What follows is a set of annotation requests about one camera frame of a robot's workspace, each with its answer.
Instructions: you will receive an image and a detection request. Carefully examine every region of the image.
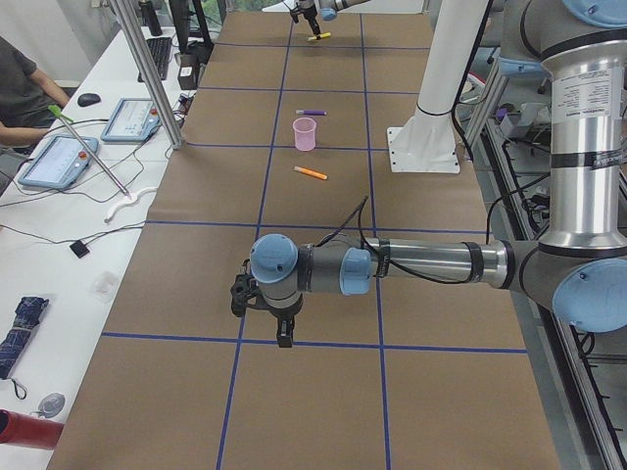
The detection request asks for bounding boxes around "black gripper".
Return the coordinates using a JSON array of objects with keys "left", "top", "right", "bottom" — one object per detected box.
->
[
  {"left": 261, "top": 292, "right": 304, "bottom": 348},
  {"left": 290, "top": 0, "right": 319, "bottom": 36}
]

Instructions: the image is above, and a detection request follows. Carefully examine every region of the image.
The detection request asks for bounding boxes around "yellow highlighter pen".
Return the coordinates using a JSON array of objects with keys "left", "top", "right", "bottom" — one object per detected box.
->
[{"left": 307, "top": 32, "right": 331, "bottom": 42}]

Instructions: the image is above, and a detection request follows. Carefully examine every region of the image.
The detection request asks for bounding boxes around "purple highlighter pen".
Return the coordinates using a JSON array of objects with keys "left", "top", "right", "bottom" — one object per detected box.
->
[{"left": 295, "top": 109, "right": 327, "bottom": 116}]

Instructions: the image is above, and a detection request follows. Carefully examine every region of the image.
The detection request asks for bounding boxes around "orange highlighter pen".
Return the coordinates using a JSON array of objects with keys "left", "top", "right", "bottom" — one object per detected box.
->
[{"left": 293, "top": 165, "right": 328, "bottom": 180}]

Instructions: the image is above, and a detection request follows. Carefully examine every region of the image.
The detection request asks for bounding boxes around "pink mesh pen holder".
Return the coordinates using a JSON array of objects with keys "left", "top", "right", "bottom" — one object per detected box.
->
[{"left": 292, "top": 117, "right": 317, "bottom": 152}]

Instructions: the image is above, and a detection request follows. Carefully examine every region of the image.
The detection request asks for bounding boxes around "black keyboard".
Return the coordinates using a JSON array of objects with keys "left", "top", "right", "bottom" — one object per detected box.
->
[{"left": 146, "top": 36, "right": 171, "bottom": 80}]

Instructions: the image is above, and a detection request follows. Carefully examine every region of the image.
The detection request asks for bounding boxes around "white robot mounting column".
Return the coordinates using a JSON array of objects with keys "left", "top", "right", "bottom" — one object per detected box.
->
[{"left": 387, "top": 0, "right": 491, "bottom": 174}]

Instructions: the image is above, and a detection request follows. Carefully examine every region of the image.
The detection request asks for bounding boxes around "teach pendant tablet far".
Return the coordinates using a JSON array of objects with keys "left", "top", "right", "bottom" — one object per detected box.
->
[{"left": 100, "top": 98, "right": 161, "bottom": 144}]

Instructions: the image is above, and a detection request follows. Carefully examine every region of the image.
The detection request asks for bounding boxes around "teach pendant tablet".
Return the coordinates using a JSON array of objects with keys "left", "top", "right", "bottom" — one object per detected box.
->
[
  {"left": 100, "top": 98, "right": 161, "bottom": 144},
  {"left": 18, "top": 134, "right": 91, "bottom": 189}
]

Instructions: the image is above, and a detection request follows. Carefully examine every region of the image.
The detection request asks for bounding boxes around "white curved plastic piece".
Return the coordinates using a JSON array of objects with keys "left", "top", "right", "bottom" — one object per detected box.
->
[{"left": 104, "top": 187, "right": 158, "bottom": 224}]

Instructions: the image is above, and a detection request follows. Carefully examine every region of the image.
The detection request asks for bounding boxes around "small black sensor box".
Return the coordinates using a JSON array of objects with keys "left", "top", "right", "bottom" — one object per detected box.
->
[{"left": 70, "top": 240, "right": 90, "bottom": 259}]

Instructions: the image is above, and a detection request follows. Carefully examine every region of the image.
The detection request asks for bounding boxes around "black computer mouse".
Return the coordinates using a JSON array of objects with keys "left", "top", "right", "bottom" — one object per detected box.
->
[{"left": 76, "top": 93, "right": 102, "bottom": 108}]

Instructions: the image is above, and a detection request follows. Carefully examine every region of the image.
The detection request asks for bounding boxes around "folded blue umbrella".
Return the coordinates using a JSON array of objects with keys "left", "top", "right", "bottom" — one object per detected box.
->
[{"left": 1, "top": 297, "right": 49, "bottom": 380}]

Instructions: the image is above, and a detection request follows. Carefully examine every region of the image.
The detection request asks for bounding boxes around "metal grabber stick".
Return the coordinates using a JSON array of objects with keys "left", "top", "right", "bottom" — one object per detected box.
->
[{"left": 48, "top": 105, "right": 130, "bottom": 197}]

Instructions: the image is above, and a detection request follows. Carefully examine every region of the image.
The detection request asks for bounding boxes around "teach pendant tablet near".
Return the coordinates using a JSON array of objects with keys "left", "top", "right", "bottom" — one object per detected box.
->
[{"left": 18, "top": 134, "right": 91, "bottom": 189}]

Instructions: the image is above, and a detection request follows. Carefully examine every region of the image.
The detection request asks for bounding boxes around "red cylinder bottle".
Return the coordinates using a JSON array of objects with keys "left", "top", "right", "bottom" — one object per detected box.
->
[{"left": 0, "top": 409, "right": 64, "bottom": 449}]

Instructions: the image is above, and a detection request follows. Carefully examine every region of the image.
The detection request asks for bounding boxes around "seated person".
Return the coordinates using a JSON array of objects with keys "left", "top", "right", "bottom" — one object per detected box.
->
[{"left": 0, "top": 34, "right": 71, "bottom": 157}]

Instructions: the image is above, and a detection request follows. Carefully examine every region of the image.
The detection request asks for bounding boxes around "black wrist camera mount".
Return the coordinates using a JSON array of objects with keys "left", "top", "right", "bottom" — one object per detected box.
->
[{"left": 230, "top": 259, "right": 259, "bottom": 318}]

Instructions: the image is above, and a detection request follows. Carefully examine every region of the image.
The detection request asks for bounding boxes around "aluminium frame post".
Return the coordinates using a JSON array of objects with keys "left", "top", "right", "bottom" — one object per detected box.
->
[{"left": 110, "top": 0, "right": 183, "bottom": 150}]

